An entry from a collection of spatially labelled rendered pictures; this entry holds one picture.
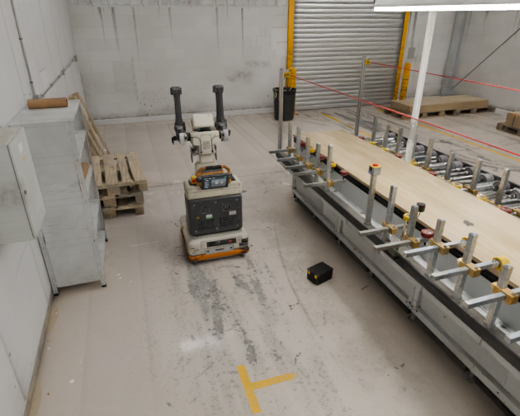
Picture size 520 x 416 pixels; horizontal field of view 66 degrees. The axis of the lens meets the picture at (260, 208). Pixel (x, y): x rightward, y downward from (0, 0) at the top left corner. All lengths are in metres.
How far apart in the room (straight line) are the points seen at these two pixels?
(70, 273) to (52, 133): 1.27
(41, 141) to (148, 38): 6.51
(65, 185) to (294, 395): 2.36
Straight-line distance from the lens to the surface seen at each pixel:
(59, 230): 3.75
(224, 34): 9.95
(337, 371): 3.10
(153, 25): 9.70
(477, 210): 3.53
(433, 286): 2.86
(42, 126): 3.45
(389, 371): 3.19
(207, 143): 4.03
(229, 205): 3.92
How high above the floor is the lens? 2.28
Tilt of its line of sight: 26 degrees down
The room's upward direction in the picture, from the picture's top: straight up
